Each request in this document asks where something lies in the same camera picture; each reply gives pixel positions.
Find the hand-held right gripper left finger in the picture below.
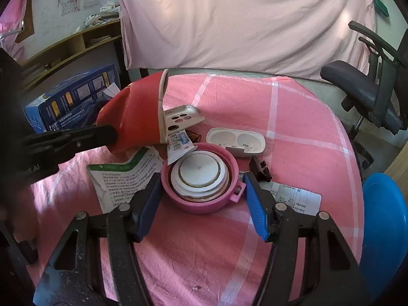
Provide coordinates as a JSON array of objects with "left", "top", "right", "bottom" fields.
[{"left": 33, "top": 172, "right": 163, "bottom": 306}]

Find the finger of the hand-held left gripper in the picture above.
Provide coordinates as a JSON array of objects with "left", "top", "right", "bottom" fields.
[{"left": 24, "top": 124, "right": 117, "bottom": 167}]

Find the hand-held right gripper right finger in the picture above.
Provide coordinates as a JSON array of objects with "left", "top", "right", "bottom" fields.
[{"left": 244, "top": 172, "right": 372, "bottom": 306}]

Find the white green paper packet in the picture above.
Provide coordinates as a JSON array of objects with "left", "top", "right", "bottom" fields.
[{"left": 87, "top": 146, "right": 164, "bottom": 213}]

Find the black plastic clip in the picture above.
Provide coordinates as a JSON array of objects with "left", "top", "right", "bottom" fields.
[{"left": 248, "top": 156, "right": 273, "bottom": 182}]

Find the white printed paper label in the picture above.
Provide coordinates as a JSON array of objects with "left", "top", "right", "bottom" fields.
[{"left": 258, "top": 180, "right": 322, "bottom": 216}]

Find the pink round lid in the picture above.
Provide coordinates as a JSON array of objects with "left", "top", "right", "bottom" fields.
[{"left": 161, "top": 143, "right": 247, "bottom": 215}]

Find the small blue white sachet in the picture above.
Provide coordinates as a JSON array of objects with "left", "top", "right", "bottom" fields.
[{"left": 166, "top": 133, "right": 196, "bottom": 167}]

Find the red bowl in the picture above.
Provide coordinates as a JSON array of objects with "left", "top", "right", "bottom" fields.
[{"left": 96, "top": 69, "right": 169, "bottom": 154}]

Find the white earbud case tray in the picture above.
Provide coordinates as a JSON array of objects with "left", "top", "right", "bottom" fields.
[{"left": 206, "top": 127, "right": 266, "bottom": 158}]

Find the beige phone case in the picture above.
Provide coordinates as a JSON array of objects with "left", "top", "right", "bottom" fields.
[{"left": 162, "top": 105, "right": 206, "bottom": 135}]

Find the blue plastic basin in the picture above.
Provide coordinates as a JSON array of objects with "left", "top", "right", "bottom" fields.
[{"left": 361, "top": 172, "right": 408, "bottom": 301}]

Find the blue cardboard box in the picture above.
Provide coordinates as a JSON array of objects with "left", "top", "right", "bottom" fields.
[{"left": 25, "top": 63, "right": 121, "bottom": 134}]

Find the pink checked tablecloth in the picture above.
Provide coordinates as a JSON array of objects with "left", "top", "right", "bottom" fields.
[{"left": 30, "top": 73, "right": 366, "bottom": 306}]

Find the pink hanging cloth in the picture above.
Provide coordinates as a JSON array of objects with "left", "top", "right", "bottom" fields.
[{"left": 0, "top": 0, "right": 34, "bottom": 63}]

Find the pile of papers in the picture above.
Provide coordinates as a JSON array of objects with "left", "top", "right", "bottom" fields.
[{"left": 76, "top": 3, "right": 122, "bottom": 32}]

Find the wooden counter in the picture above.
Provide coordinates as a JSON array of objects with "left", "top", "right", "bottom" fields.
[{"left": 384, "top": 147, "right": 408, "bottom": 186}]

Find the black office chair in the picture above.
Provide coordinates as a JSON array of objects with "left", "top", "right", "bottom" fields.
[{"left": 320, "top": 20, "right": 408, "bottom": 170}]

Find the pink hanging sheet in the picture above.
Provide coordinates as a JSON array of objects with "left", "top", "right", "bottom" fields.
[{"left": 114, "top": 0, "right": 377, "bottom": 82}]

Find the green hanging board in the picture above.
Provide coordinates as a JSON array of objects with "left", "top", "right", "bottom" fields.
[{"left": 373, "top": 0, "right": 390, "bottom": 18}]

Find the wooden wall shelf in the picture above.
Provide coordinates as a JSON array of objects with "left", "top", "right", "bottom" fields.
[{"left": 20, "top": 17, "right": 123, "bottom": 94}]

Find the wall calendar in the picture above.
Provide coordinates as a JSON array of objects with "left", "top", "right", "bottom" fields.
[{"left": 60, "top": 0, "right": 103, "bottom": 17}]

